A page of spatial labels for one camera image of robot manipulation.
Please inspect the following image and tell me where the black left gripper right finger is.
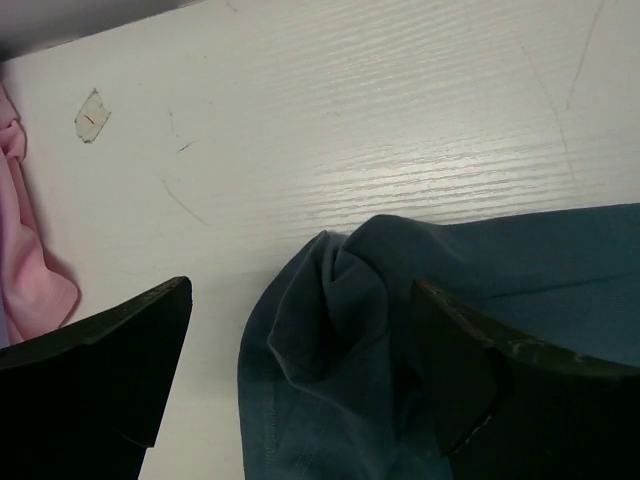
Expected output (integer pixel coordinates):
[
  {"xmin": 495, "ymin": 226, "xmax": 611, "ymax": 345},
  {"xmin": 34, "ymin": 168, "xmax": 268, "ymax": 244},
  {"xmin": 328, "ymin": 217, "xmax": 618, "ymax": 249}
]
[{"xmin": 411, "ymin": 281, "xmax": 639, "ymax": 479}]

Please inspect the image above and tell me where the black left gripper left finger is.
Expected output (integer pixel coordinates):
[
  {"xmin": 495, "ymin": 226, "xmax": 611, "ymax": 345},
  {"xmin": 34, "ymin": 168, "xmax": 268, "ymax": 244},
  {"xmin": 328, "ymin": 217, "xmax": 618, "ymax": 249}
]
[{"xmin": 1, "ymin": 276, "xmax": 192, "ymax": 480}]

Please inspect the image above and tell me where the teal blue t shirt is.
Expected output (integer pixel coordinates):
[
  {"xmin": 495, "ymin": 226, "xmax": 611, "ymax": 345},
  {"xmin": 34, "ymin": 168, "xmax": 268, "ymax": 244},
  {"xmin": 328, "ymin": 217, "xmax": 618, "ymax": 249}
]
[{"xmin": 237, "ymin": 204, "xmax": 639, "ymax": 479}]

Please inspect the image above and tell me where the pink folded t shirt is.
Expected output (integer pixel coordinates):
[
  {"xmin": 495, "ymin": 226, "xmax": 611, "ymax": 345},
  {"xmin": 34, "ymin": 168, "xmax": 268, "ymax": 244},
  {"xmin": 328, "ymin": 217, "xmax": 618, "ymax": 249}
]
[{"xmin": 1, "ymin": 90, "xmax": 79, "ymax": 348}]

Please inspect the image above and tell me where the small tape scrap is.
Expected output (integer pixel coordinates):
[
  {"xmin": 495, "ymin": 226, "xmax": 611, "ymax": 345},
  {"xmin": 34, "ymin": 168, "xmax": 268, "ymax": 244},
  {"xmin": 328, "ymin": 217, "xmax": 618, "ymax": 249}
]
[{"xmin": 74, "ymin": 89, "xmax": 111, "ymax": 144}]

